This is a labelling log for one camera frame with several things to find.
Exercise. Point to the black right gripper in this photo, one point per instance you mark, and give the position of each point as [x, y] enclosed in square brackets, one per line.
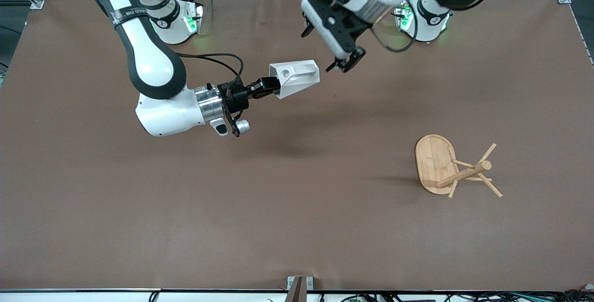
[235, 97]

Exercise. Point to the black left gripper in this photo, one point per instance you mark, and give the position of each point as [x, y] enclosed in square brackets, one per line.
[353, 57]

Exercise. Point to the white faceted cup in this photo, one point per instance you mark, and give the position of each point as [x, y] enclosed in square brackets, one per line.
[299, 77]

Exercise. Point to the left arm base connector panel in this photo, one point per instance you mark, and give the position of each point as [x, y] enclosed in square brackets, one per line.
[403, 16]

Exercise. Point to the right arm base connector panel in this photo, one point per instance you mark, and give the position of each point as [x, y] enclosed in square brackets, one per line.
[195, 19]

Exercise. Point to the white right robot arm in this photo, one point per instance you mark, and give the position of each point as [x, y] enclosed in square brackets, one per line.
[148, 61]

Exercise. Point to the wooden cup rack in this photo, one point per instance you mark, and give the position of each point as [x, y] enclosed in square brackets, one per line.
[434, 163]

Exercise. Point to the brown table cover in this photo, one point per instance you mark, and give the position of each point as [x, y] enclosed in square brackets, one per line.
[297, 200]

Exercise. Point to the metal bracket plate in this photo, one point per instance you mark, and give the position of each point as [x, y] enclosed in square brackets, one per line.
[310, 283]

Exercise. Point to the dark camera post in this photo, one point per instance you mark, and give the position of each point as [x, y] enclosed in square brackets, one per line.
[297, 290]

